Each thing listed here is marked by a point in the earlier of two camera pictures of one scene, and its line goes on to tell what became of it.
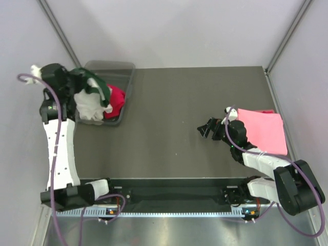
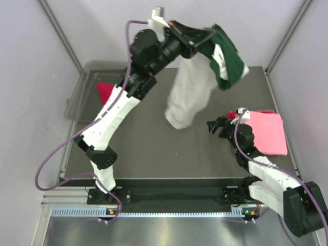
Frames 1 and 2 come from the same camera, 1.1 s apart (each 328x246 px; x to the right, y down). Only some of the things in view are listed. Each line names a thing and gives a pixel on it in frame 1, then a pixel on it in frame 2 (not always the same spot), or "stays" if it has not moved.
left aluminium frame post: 49,14 stays
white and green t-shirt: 94,101 to 216,64
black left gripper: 79,77 to 190,39
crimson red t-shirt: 117,99 to 105,90
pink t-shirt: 265,130 stays
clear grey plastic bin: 119,73 to 84,101
